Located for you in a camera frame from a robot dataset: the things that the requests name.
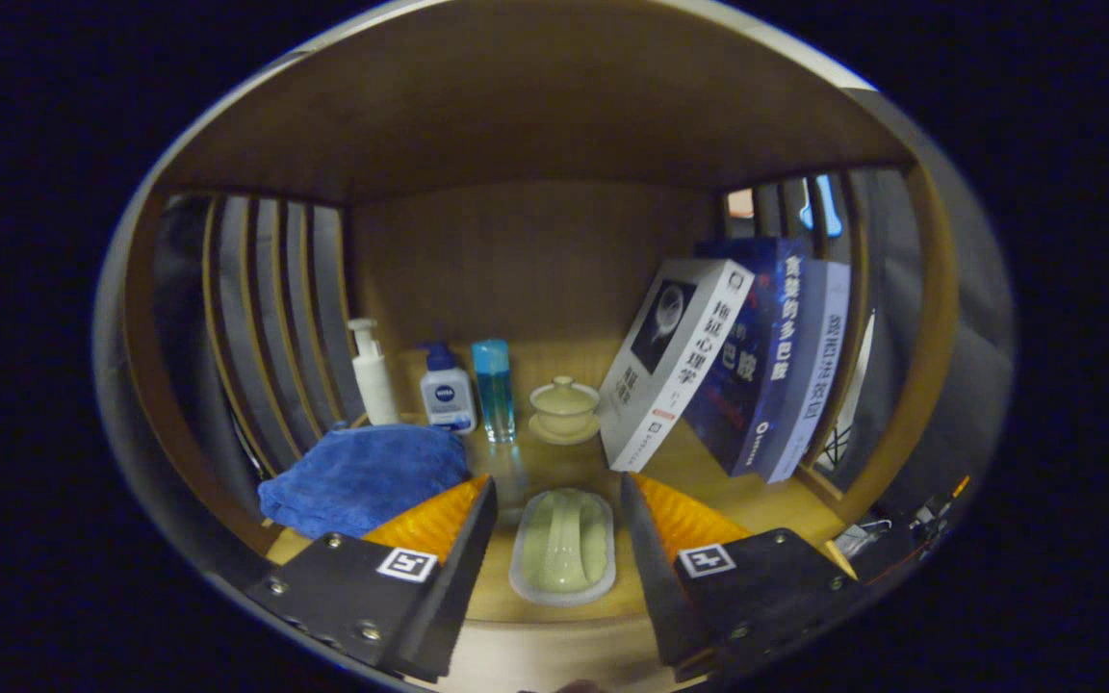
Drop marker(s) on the wooden countertop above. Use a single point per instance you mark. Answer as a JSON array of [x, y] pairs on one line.
[[786, 500]]

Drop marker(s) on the pale lavender book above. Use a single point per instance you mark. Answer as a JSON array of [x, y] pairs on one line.
[[810, 385]]

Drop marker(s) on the white book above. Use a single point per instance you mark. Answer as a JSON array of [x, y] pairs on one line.
[[680, 366]]

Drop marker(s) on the wooden cabinet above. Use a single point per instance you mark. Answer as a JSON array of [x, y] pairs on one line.
[[535, 96]]

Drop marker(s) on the dark blue book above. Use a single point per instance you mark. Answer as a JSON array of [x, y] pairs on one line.
[[757, 385]]

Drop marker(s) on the black device with orange tip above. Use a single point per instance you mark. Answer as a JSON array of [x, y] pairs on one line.
[[930, 510]]

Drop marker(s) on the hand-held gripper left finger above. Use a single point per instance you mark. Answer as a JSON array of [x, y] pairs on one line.
[[463, 577]]

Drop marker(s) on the white bottle with blue cap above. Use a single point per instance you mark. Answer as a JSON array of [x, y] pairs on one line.
[[447, 395]]

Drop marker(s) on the blue towel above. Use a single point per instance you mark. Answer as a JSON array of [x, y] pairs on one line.
[[362, 476]]

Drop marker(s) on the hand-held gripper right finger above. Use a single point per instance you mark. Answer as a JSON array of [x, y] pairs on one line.
[[660, 577]]

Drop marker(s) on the white pump bottle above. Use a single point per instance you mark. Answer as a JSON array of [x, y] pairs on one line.
[[374, 385]]

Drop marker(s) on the beige lidded teacup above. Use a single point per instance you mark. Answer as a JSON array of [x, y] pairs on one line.
[[564, 409]]

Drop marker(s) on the clear blue bottle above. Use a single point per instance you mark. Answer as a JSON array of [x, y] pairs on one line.
[[494, 395]]

